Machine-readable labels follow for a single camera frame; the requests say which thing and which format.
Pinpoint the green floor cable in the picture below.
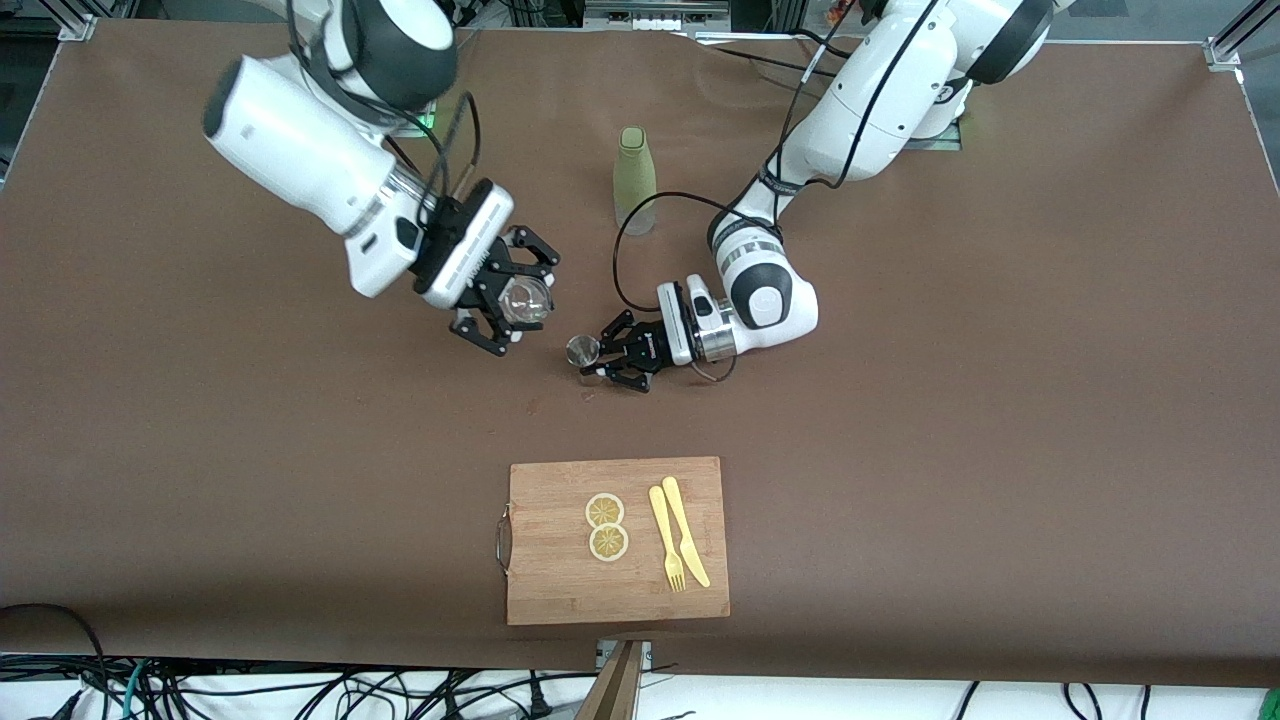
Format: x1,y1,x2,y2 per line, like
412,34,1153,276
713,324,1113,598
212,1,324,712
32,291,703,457
120,660,151,720

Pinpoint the wooden post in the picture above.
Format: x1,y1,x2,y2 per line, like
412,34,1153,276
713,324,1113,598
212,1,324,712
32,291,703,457
575,642,646,720

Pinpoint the grey equipment box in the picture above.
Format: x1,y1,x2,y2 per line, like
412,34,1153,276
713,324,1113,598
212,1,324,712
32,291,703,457
585,0,731,31

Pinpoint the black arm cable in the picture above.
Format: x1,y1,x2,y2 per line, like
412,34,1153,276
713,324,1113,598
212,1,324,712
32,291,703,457
610,0,946,386
285,0,483,236

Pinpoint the aluminium frame profile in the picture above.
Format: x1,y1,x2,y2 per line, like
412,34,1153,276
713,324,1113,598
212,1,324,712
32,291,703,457
40,0,101,43
1205,0,1280,101

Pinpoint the black floor cable loop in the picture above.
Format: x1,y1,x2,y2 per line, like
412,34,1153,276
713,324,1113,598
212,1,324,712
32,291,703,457
0,603,111,720

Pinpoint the black base power cable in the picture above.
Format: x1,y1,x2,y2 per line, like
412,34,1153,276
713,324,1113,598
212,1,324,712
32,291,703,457
690,35,811,71

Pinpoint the brown table cloth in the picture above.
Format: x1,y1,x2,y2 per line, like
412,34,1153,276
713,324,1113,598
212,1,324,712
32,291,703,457
0,20,1280,691

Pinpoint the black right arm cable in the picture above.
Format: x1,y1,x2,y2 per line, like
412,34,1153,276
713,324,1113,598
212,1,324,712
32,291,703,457
285,0,483,236

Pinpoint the green sleeved glass bottle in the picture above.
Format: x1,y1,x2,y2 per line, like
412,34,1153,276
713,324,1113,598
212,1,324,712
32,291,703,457
612,126,658,237

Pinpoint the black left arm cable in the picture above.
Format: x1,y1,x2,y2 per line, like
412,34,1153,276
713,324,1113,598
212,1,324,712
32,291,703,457
610,0,946,386

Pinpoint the wooden cutting board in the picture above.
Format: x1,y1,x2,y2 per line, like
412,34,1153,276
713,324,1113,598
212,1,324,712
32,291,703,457
495,456,731,627

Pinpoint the small clear glass measuring cup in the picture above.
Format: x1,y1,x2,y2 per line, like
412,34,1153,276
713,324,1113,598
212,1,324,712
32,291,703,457
497,277,554,326

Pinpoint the steel double-cone jigger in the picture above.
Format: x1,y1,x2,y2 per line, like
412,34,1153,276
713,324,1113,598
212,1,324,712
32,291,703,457
566,335,603,386

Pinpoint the yellow plastic fork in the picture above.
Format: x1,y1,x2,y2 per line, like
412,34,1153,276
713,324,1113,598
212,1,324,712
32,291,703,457
648,485,687,593

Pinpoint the yellow plastic knife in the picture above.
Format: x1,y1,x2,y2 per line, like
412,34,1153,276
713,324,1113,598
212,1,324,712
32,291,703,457
661,476,712,589

